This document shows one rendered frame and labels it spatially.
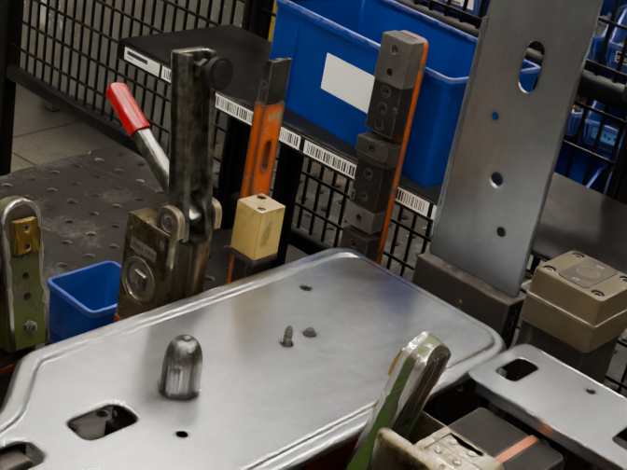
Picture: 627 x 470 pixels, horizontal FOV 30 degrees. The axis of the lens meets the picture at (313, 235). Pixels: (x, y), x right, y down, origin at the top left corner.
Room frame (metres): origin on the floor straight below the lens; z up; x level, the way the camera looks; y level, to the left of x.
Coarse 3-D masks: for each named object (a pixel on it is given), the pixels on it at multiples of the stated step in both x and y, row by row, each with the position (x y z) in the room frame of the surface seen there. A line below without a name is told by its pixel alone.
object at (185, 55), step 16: (192, 48) 0.99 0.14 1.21; (208, 48) 1.00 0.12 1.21; (176, 64) 0.97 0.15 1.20; (192, 64) 0.97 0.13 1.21; (208, 64) 0.96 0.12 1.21; (224, 64) 0.96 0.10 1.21; (176, 80) 0.97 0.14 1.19; (192, 80) 0.97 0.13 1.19; (208, 80) 0.95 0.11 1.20; (224, 80) 0.96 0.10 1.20; (176, 96) 0.97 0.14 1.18; (192, 96) 0.98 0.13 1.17; (208, 96) 0.98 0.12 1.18; (176, 112) 0.97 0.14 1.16; (192, 112) 0.98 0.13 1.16; (208, 112) 0.98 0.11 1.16; (176, 128) 0.96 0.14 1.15; (192, 128) 0.98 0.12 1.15; (208, 128) 0.98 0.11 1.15; (176, 144) 0.96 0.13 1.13; (192, 144) 0.98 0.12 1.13; (208, 144) 0.98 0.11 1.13; (176, 160) 0.96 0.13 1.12; (192, 160) 0.97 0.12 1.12; (208, 160) 0.98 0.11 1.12; (176, 176) 0.96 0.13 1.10; (192, 176) 0.97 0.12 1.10; (208, 176) 0.98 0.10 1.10; (176, 192) 0.96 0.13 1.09; (192, 192) 0.98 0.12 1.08; (208, 192) 0.97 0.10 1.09; (208, 208) 0.97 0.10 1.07; (208, 224) 0.97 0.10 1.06
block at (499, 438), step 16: (464, 416) 0.85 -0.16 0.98; (480, 416) 0.86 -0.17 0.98; (496, 416) 0.86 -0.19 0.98; (464, 432) 0.83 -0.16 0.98; (480, 432) 0.83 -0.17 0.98; (496, 432) 0.84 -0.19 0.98; (512, 432) 0.84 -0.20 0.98; (496, 448) 0.82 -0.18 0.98; (512, 448) 0.82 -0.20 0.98; (528, 448) 0.82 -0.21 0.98; (544, 448) 0.83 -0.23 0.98; (512, 464) 0.80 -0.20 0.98; (528, 464) 0.80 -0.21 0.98; (544, 464) 0.80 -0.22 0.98; (560, 464) 0.82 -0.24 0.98
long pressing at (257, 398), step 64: (320, 256) 1.05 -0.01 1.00; (128, 320) 0.86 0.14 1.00; (192, 320) 0.89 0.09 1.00; (256, 320) 0.91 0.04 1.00; (320, 320) 0.93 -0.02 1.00; (384, 320) 0.96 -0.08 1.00; (448, 320) 0.98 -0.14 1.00; (64, 384) 0.76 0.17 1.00; (128, 384) 0.78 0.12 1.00; (256, 384) 0.81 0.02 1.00; (320, 384) 0.83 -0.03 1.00; (384, 384) 0.85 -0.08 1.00; (448, 384) 0.88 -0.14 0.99; (0, 448) 0.67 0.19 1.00; (64, 448) 0.68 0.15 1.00; (128, 448) 0.70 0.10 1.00; (192, 448) 0.71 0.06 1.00; (256, 448) 0.73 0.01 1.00; (320, 448) 0.75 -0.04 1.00
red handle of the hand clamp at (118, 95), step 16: (112, 96) 1.03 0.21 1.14; (128, 96) 1.03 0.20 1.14; (128, 112) 1.02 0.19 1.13; (128, 128) 1.01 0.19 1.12; (144, 128) 1.02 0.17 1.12; (144, 144) 1.00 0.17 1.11; (160, 160) 1.00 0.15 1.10; (160, 176) 0.99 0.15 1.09; (192, 208) 0.97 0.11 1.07; (192, 224) 0.97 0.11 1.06
